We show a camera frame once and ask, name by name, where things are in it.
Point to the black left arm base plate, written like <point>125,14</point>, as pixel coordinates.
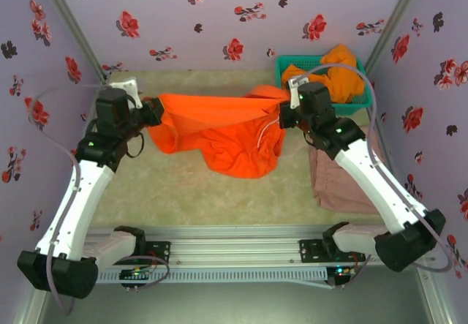
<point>161,252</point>

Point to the teal plastic basket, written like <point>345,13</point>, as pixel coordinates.
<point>351,109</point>

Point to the aluminium lower frame bar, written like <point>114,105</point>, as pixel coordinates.
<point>437,298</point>
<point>25,309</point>

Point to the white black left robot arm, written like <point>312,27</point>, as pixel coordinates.
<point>80,199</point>

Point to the red-orange shorts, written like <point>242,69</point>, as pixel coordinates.
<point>226,137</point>

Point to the light orange shorts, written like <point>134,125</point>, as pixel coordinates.
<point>343,79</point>

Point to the aluminium corner post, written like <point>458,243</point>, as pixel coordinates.
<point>396,20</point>
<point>73,24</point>

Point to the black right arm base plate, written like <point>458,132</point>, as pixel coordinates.
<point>311,251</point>

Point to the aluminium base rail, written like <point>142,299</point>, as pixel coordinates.
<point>234,245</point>

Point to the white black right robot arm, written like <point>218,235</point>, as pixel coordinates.
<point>380,192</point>

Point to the pink shorts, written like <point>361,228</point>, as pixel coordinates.
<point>329,185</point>

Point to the aluminium side rail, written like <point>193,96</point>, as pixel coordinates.
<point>391,163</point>
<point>104,84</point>

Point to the grey metal panel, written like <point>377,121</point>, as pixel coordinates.
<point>234,305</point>

